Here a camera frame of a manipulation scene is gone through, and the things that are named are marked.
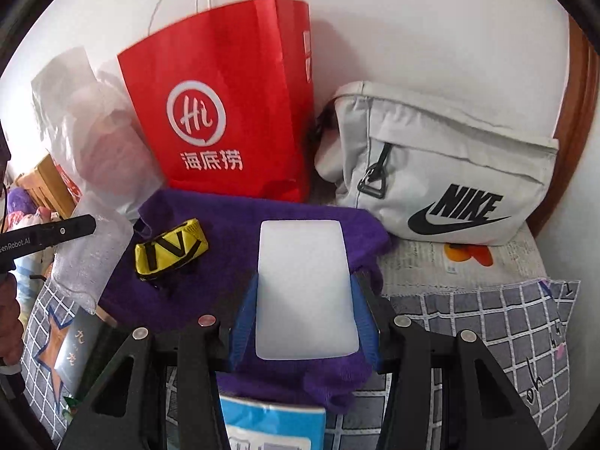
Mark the grey sling bag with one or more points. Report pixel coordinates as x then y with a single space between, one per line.
445 150

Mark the brown wooden door frame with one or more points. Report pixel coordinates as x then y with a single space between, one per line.
579 117

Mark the person's left hand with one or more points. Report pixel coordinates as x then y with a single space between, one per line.
9 318

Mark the purple plush toy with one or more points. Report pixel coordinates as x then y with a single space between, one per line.
21 201

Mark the blue tissue pack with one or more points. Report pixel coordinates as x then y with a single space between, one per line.
272 422

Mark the grey checked blanket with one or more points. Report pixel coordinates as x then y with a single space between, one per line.
492 337

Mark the white plastic shopping bag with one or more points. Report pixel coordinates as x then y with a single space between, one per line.
93 117

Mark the clear plastic pouch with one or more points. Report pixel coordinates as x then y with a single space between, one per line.
89 267

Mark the purple towel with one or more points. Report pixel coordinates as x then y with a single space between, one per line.
225 253

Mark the red paper bag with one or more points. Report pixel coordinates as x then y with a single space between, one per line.
225 79

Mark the white rectangular card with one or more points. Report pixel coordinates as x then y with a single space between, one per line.
304 290

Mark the dark green small packet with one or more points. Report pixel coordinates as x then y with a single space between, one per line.
71 403

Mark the wooden headboard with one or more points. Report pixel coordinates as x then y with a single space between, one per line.
49 183

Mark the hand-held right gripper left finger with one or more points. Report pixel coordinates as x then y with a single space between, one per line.
243 323

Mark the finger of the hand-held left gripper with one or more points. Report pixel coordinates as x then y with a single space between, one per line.
79 227

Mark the dark tea tin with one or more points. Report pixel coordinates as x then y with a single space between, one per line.
77 351

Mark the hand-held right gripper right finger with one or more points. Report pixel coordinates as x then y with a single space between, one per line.
361 309

